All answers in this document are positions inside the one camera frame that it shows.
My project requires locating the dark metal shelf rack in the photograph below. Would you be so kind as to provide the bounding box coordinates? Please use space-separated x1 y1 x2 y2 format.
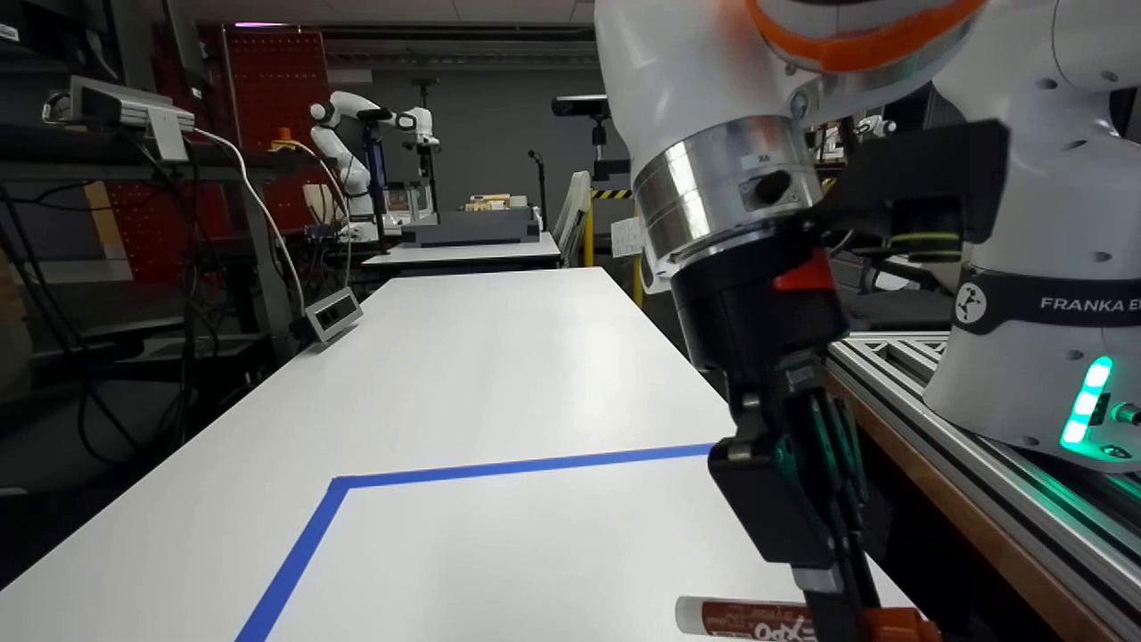
0 0 302 581

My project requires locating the white stereo camera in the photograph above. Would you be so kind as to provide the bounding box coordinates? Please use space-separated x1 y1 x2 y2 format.
44 72 201 166

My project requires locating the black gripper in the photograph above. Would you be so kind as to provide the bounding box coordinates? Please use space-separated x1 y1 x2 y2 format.
677 216 909 642

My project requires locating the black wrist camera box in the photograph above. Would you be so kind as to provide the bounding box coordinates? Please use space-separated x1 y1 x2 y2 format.
818 113 1016 250

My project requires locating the brown marker pen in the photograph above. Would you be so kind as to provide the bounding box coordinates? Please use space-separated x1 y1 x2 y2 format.
672 592 943 642

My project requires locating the blue tape line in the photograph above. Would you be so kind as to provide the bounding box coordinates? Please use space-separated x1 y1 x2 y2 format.
233 439 720 642

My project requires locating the small grey box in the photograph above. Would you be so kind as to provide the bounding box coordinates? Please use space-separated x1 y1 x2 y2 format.
300 286 368 351

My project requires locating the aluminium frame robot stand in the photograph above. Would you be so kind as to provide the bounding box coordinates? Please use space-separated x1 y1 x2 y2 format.
823 323 1141 642

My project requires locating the white background table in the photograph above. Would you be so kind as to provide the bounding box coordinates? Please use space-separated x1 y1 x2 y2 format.
356 228 567 271

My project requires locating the black case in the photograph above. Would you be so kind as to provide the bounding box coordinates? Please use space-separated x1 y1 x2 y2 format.
411 204 543 250

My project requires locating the white camera cable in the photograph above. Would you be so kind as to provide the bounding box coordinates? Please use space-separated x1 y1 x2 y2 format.
184 121 317 322

